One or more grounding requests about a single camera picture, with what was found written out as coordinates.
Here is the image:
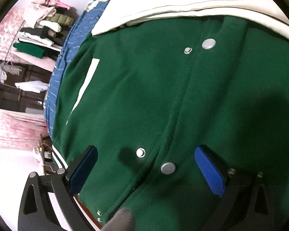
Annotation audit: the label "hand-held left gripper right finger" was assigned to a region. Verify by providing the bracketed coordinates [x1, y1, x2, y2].
[194, 146, 274, 231]

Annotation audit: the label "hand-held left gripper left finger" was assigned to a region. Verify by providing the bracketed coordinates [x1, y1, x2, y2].
[18, 146, 98, 231]

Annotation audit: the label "green varsity jacket cream sleeves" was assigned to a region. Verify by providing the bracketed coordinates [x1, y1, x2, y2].
[52, 0, 289, 231]

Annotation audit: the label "pile of folded clothes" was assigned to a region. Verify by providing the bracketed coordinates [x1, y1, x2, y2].
[13, 0, 79, 59]

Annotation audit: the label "pink patterned cloth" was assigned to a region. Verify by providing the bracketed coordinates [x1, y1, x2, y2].
[0, 8, 61, 72]
[0, 107, 49, 150]

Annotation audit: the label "white folded cloth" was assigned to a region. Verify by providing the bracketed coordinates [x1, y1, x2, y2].
[14, 80, 50, 93]

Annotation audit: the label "blue printed blanket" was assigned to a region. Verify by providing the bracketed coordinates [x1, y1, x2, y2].
[43, 0, 111, 140]

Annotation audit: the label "wire clothes hanger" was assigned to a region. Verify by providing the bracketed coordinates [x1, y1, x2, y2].
[40, 142, 58, 175]

